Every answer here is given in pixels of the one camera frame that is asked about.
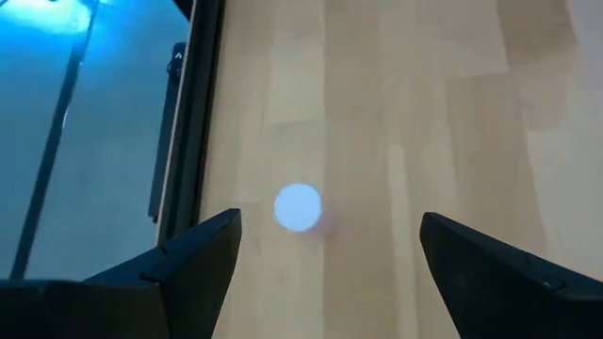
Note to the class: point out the black aluminium table frame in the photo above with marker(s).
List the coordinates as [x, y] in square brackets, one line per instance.
[198, 117]

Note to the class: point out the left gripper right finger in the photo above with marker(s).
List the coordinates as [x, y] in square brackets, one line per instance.
[480, 282]

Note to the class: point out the small pink medicine bottle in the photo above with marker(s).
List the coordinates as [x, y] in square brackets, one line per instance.
[298, 207]

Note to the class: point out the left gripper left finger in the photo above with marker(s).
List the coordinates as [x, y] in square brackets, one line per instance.
[202, 273]

